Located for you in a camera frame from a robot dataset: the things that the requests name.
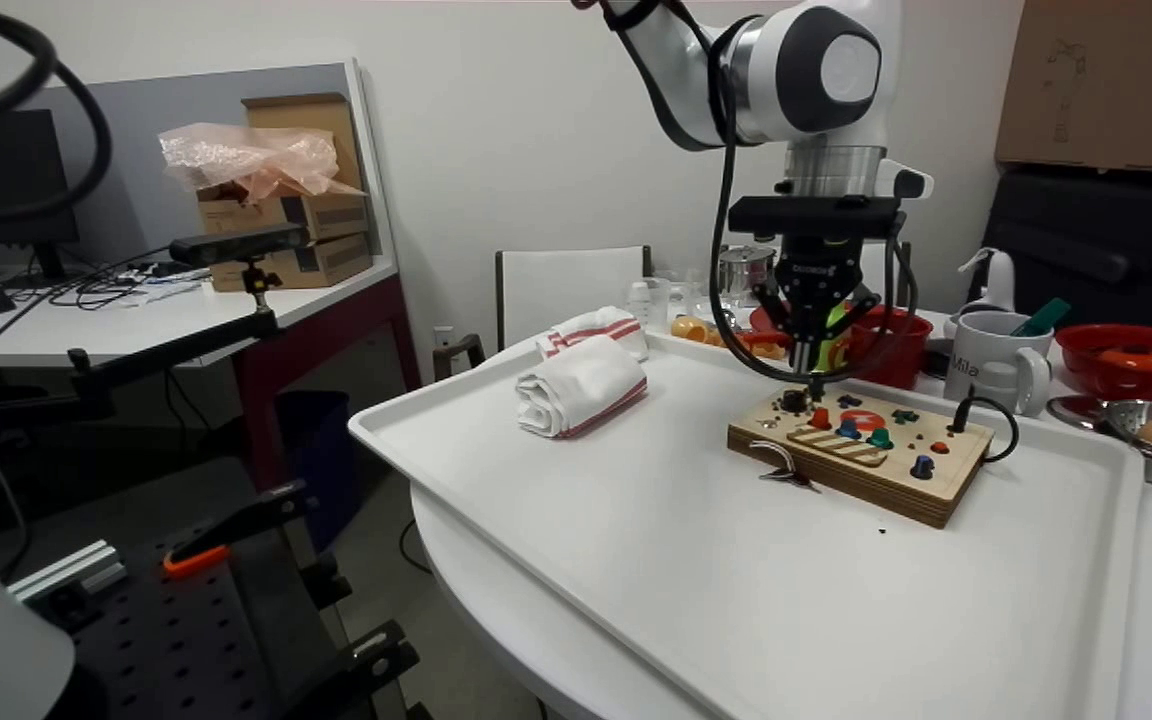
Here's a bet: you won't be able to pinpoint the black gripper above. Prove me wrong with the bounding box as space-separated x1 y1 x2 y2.
767 235 876 410

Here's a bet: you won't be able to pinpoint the wooden busy board with switches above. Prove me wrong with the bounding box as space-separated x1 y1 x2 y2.
722 379 995 533

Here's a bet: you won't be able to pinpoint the shallow red plastic bowl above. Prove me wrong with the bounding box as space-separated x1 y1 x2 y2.
749 298 937 354

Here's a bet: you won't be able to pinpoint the red plastic cup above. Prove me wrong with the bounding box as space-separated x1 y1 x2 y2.
852 313 937 394

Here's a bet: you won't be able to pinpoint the orange food pieces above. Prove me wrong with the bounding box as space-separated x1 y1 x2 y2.
667 313 790 360

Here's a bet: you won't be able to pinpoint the clear plastic bottle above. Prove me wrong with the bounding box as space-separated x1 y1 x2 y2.
629 272 687 338

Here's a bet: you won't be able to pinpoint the white mug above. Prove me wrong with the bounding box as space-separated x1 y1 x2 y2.
942 309 1060 415

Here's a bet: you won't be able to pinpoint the white kettle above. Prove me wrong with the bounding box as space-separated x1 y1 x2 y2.
957 245 1024 321

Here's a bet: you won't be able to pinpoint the folded white red-striped towel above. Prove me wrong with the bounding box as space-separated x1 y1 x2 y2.
537 305 651 363

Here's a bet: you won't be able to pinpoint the large white plastic tray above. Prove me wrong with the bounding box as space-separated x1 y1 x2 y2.
344 321 1152 720

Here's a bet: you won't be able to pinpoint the rolled white towel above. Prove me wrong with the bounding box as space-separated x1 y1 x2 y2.
511 331 651 446

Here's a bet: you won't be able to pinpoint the white chair back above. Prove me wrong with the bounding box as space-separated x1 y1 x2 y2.
493 242 654 354

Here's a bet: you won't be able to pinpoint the black couch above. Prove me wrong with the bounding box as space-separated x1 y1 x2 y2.
980 160 1152 339

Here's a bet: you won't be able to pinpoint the wide red bowl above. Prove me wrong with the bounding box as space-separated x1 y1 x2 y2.
1050 321 1152 410

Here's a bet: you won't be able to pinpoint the brown cardboard sheet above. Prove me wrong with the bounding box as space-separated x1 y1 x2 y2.
990 0 1152 176

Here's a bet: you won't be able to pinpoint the stacked cardboard boxes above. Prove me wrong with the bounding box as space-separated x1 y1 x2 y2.
193 94 385 298

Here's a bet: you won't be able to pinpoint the crumpled pink plastic bag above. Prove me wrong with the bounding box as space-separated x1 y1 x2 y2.
154 122 344 207

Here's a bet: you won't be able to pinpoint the black clamp with orange tip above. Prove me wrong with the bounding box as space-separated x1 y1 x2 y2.
154 478 316 584

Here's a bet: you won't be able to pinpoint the white desk with red legs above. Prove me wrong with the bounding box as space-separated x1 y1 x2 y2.
0 252 424 498

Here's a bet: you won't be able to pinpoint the grey partition panel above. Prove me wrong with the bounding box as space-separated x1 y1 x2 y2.
0 56 400 278

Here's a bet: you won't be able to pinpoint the black perforated breadboard table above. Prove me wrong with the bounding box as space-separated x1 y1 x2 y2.
11 533 430 720

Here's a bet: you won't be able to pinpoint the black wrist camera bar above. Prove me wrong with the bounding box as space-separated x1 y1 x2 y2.
726 191 909 245

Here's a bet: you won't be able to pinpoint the black jack cable on board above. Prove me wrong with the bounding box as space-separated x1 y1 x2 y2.
942 385 1024 469

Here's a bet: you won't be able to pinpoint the green utensil handle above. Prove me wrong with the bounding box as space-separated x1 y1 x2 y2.
1010 298 1077 339

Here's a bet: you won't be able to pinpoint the black stereo camera bar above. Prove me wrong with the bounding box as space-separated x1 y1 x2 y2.
163 221 316 272

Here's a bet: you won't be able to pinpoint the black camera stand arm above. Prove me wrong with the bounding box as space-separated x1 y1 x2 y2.
62 259 286 404

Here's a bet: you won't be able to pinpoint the thick black cable hose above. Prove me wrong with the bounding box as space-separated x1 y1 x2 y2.
0 0 117 225

